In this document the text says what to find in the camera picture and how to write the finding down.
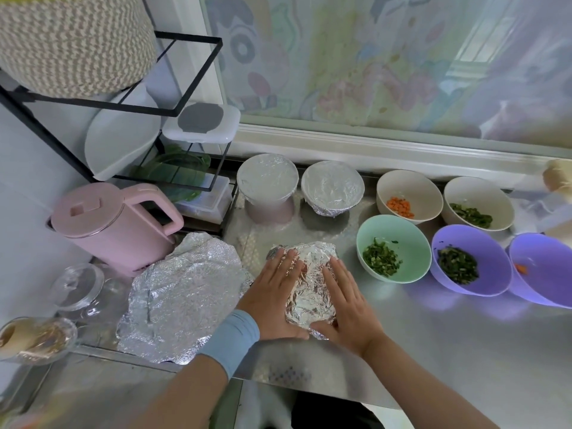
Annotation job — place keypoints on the person's left hand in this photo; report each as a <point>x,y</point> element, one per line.
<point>273,299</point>

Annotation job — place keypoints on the person's right hand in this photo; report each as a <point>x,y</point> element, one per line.
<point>350,312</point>

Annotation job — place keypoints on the foil-covered bowl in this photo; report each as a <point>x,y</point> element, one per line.
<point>332,187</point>
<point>267,177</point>
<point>310,286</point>

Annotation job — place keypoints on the mint green bowl chopped greens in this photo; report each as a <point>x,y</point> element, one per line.
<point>395,245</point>

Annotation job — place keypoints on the pink bowl with greens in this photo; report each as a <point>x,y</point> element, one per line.
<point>268,212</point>

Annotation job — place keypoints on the stack of aluminium foil sheets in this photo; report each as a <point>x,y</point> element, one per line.
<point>183,299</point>

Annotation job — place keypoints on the purple bowl chopped greens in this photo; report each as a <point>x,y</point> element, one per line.
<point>472,259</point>

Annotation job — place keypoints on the white bowl carrot pieces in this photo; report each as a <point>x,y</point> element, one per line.
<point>409,190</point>

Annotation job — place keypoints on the beige bowl with greens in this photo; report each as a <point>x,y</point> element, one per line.
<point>480,199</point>

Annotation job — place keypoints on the purple bowl carrot pieces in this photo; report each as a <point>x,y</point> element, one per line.
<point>545,274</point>

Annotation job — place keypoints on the person's right forearm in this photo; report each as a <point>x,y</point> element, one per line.
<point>429,388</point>

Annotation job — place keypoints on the stainless steel countertop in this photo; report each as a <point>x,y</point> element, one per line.
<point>474,353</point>

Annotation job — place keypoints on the light blue wristband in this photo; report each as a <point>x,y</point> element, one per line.
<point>230,342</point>

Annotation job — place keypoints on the black trousers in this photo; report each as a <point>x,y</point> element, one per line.
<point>335,411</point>

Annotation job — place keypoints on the green floor mat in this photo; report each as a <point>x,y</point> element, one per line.
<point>225,404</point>

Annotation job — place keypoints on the clear plastic box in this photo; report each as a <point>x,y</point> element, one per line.
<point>205,201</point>

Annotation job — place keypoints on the pink electric kettle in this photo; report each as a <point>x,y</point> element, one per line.
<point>94,226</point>

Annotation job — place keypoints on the clear glass jar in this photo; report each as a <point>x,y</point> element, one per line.
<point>77,286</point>

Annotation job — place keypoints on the white plate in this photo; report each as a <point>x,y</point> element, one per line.
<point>121,134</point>

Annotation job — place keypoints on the window with cartoon film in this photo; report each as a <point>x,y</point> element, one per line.
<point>393,58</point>

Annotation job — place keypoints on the black metal rack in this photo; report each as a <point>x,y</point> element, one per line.
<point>27,95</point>

